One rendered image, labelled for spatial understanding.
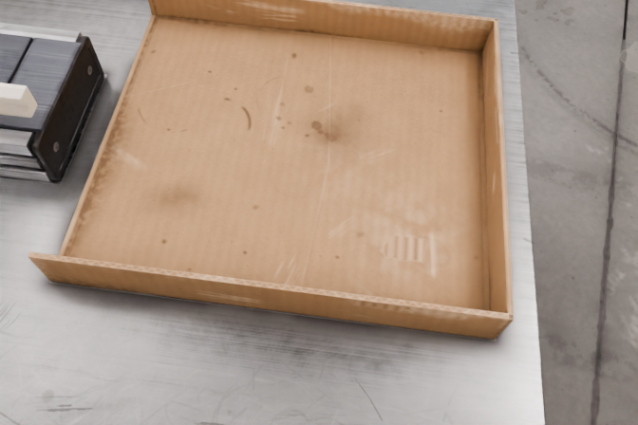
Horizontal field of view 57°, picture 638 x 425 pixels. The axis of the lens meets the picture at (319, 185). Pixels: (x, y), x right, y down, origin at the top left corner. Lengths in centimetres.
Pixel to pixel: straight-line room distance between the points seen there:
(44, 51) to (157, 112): 9
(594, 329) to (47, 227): 118
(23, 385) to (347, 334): 20
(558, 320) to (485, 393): 99
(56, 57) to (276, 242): 21
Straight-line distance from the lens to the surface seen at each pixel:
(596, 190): 159
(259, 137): 46
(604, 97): 179
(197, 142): 47
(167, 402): 39
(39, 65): 48
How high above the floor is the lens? 121
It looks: 59 degrees down
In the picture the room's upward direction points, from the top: 4 degrees clockwise
